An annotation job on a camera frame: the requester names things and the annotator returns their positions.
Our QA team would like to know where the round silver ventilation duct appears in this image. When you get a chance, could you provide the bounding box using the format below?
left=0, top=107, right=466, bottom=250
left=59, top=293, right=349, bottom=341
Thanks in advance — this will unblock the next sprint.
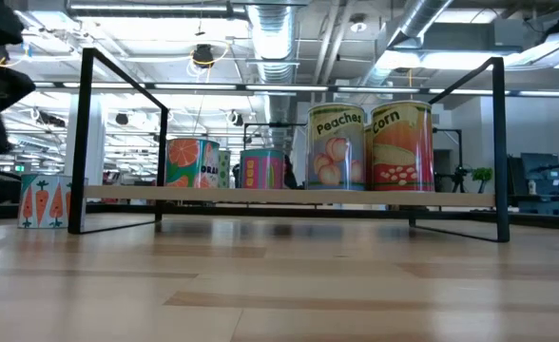
left=241, top=0, right=302, bottom=151

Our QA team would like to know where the tall peaches can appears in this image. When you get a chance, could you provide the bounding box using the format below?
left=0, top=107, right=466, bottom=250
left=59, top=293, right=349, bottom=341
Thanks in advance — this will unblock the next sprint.
left=306, top=103, right=367, bottom=192

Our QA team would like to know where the black background frame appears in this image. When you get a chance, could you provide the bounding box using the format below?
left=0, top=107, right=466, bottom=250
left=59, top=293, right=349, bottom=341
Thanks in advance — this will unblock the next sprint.
left=432, top=126, right=464, bottom=191

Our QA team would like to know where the black metal table frame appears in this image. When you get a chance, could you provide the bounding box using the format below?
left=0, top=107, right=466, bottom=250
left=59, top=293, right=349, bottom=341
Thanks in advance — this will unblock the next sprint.
left=0, top=201, right=559, bottom=233

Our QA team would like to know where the white building column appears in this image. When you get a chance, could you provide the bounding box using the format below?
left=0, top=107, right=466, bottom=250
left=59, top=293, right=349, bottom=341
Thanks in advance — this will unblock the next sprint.
left=64, top=94, right=106, bottom=186

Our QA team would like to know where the slanted silver ventilation duct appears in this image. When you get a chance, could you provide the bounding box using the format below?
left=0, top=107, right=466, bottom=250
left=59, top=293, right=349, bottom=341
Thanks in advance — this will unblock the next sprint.
left=359, top=0, right=454, bottom=86

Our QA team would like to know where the wooden shelf with black legs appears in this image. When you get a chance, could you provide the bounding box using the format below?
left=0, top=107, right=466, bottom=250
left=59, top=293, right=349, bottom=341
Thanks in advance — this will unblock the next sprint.
left=67, top=46, right=511, bottom=243

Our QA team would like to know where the dark computer monitor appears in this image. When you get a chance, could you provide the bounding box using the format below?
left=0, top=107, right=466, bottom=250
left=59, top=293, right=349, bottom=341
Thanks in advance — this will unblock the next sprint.
left=520, top=152, right=559, bottom=196

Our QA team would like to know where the green potted plant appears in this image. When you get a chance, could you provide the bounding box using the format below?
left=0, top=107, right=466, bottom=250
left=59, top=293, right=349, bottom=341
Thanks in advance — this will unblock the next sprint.
left=471, top=165, right=494, bottom=194

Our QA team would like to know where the pink small can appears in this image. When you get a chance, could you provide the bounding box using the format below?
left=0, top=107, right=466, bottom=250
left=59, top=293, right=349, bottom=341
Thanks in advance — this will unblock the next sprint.
left=240, top=148, right=286, bottom=190

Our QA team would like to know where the black tripod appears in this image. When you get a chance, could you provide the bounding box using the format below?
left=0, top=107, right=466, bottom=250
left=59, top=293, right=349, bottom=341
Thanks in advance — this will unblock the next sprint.
left=450, top=165, right=469, bottom=194

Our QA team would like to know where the carrot print small can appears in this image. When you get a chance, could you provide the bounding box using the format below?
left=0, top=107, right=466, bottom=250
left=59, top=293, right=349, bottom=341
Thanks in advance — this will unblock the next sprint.
left=17, top=173, right=88, bottom=230

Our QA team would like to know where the mandarin oranges can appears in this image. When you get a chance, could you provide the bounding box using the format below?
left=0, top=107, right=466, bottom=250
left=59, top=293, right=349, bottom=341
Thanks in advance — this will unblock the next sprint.
left=164, top=137, right=221, bottom=189

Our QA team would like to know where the green dotted small can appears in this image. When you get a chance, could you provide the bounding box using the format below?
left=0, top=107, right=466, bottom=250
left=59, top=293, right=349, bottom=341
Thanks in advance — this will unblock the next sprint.
left=218, top=149, right=232, bottom=189

